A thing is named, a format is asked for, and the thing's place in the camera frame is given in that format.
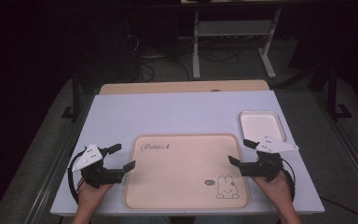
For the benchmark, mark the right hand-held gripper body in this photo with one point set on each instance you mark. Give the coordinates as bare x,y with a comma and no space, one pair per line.
273,145

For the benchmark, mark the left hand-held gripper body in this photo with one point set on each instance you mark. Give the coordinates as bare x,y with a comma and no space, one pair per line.
88,157

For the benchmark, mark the person's left hand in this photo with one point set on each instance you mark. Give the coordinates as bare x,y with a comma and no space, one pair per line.
90,197

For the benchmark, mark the person's right hand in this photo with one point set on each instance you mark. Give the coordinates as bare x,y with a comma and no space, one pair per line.
278,193

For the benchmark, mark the small white tray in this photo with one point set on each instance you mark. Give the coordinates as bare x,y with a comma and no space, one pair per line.
259,126

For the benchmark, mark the large pink rabbit print tray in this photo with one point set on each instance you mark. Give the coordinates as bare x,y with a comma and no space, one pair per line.
180,174

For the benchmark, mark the black metal stand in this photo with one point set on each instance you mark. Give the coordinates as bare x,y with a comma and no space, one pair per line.
332,93
76,96

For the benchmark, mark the beige wooden table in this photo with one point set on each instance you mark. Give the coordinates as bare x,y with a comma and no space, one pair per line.
167,87

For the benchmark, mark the grey metal floor rail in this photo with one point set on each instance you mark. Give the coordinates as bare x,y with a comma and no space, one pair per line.
354,160
52,174

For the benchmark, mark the white metal desk frame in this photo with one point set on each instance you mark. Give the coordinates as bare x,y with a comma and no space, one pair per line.
195,62

